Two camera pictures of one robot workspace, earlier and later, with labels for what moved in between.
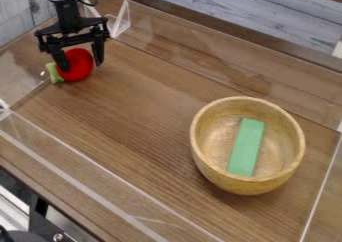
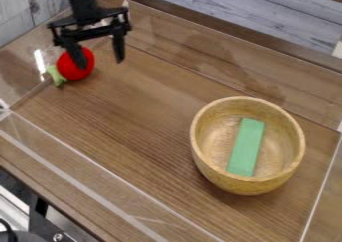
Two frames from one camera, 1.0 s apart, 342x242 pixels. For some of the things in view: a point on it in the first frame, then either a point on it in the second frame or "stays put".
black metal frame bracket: (44, 226) stays put
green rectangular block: (247, 147) stays put
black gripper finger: (61, 57) to (73, 44)
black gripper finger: (100, 49) to (120, 46)
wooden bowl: (248, 143) stays put
